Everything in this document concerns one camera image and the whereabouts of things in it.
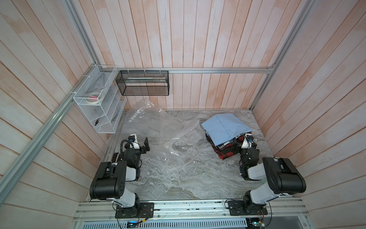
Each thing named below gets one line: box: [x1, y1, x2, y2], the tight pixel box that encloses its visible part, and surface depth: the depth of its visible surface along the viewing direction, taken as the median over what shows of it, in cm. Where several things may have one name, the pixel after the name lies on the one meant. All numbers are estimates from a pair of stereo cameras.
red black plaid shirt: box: [204, 129, 253, 160], surface depth 92 cm
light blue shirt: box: [201, 113, 253, 147], surface depth 97 cm
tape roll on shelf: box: [85, 92, 104, 105], surface depth 74 cm
